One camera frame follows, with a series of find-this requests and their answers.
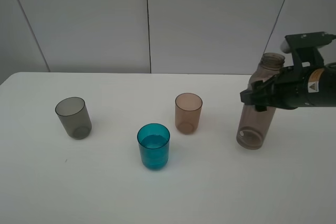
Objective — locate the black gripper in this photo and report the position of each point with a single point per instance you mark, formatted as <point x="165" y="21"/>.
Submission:
<point x="311" y="88"/>

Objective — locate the brown translucent plastic cup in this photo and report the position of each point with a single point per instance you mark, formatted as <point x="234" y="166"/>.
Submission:
<point x="188" y="108"/>

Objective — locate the teal translucent plastic cup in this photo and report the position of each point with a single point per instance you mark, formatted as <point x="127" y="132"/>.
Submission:
<point x="154" y="144"/>

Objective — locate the grey translucent plastic cup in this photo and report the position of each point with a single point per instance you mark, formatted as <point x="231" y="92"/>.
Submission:
<point x="74" y="117"/>

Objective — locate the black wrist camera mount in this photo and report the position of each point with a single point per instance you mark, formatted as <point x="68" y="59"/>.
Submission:
<point x="305" y="48"/>

